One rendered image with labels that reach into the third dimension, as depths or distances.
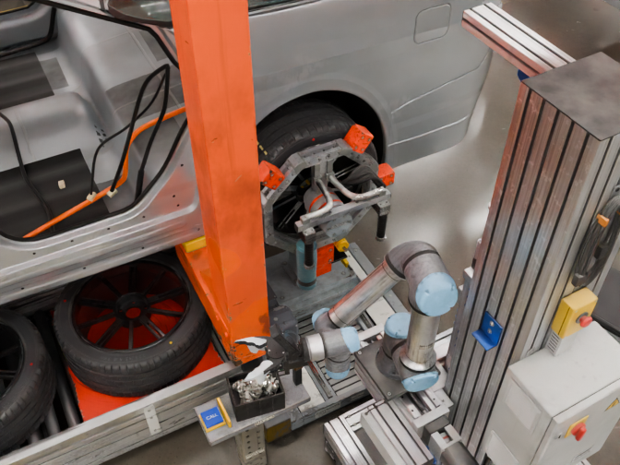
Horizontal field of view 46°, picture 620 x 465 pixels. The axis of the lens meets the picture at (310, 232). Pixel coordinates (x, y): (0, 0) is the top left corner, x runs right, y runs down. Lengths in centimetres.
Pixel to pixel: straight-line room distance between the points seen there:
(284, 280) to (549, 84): 214
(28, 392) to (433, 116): 206
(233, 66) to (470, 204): 263
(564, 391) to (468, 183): 254
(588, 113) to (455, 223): 263
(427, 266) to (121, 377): 153
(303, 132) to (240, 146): 78
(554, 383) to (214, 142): 117
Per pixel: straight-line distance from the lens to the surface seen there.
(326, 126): 294
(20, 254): 292
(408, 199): 435
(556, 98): 171
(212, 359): 328
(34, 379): 312
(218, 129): 208
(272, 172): 281
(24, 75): 418
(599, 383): 221
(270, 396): 281
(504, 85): 541
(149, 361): 304
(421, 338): 220
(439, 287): 200
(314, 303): 357
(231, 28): 193
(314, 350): 210
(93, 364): 309
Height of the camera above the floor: 297
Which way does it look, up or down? 46 degrees down
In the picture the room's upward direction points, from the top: straight up
